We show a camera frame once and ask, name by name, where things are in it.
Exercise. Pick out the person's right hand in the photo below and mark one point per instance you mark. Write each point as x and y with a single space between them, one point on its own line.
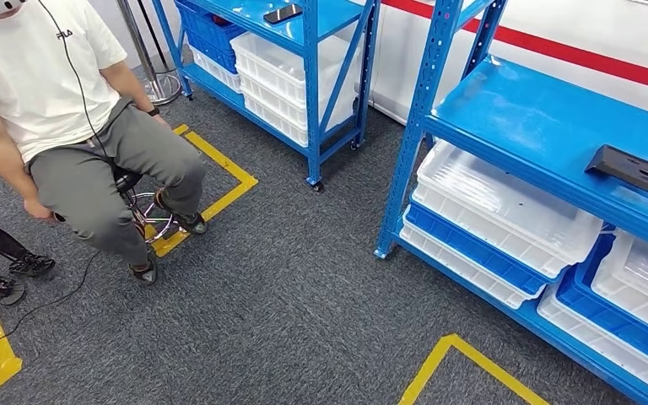
39 209

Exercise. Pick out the black plastic plate bracket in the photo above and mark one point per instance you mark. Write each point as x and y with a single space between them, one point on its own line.
637 170

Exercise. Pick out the person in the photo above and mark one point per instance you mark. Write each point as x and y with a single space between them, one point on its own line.
39 72

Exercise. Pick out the black smartphone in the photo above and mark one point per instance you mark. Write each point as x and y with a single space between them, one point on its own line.
282 13

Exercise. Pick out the black wristwatch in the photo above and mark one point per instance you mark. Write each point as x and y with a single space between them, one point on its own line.
153 112

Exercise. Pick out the blue mesh basket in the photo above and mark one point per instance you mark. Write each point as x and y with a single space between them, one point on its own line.
206 33

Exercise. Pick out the person's left forearm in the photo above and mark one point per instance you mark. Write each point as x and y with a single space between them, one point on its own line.
128 86

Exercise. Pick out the white car with red stripe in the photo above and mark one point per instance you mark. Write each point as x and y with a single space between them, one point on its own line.
581 22

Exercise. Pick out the white plastic crate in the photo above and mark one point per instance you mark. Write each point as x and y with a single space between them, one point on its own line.
276 117
497 195
637 285
218 72
609 349
273 95
271 64
469 275

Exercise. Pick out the person's right forearm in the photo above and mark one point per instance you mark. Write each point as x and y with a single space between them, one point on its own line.
0 162

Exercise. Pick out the blue metal shelf rack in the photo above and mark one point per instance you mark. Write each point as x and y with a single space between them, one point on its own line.
525 112
313 84

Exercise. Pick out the person's left hand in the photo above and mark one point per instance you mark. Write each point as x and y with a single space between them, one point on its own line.
161 121

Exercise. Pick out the chrome stool with black seat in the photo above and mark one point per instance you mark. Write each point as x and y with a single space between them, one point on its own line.
125 179

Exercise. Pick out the chrome barrier post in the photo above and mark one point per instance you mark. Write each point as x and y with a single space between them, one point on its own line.
151 67

